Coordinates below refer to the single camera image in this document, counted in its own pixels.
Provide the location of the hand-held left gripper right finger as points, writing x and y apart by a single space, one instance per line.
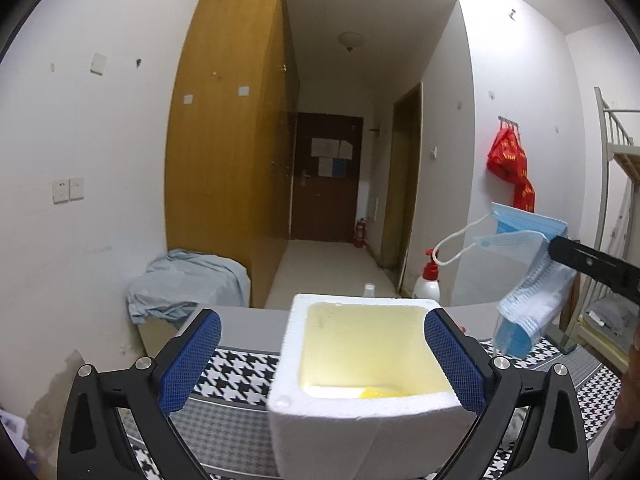
452 360

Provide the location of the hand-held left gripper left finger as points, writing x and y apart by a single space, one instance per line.
192 360

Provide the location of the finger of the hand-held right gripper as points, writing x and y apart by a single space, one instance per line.
595 265

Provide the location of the blue surgical face mask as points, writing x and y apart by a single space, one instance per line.
535 300

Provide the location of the white foam box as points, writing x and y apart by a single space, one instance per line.
320 440

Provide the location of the person's right forearm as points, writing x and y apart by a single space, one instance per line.
631 385

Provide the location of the houndstooth patterned mat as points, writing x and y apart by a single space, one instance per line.
245 375

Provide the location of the grey bedding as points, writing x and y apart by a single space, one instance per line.
612 317

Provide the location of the light blue crumpled cloth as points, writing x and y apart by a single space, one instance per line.
185 285

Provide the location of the yellow item in box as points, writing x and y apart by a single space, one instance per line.
380 392

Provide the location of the white spray bottle red nozzle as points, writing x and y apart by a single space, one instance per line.
426 285

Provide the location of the clear plastic water bottle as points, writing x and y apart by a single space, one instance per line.
368 289

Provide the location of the red hanging bag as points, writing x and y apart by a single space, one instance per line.
510 160

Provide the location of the white metal bunk bed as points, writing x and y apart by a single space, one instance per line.
615 130

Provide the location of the red fire extinguisher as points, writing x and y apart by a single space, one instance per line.
359 234

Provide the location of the wooden side door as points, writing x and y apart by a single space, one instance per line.
400 190

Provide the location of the dark brown entrance door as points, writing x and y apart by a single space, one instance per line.
325 205

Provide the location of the wooden wardrobe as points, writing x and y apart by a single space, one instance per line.
225 160

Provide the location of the blue paper notice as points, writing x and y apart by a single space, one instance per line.
339 167

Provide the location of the white paper notice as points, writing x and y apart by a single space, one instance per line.
325 167
345 149
325 146

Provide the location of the wall hook rack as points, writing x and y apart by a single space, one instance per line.
509 121

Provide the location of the white wall switch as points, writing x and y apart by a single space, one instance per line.
76 189

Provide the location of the white wall socket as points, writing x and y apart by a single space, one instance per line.
60 191

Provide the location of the white wall plate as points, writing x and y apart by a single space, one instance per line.
98 64

